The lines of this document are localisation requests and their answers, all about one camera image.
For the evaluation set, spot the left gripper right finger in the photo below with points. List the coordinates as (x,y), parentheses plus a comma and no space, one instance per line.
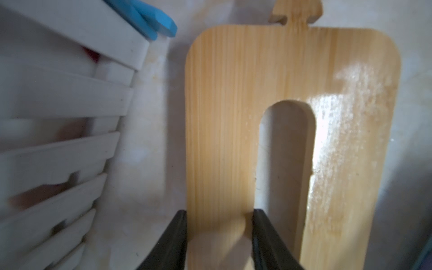
(269,251)

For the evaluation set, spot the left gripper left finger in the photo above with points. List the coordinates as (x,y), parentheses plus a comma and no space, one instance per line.
(169,253)

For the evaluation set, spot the bamboo slotted lid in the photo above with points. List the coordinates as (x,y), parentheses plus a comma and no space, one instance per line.
(292,120)

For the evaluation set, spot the blue white toy crib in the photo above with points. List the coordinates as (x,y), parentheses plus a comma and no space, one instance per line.
(58,128)

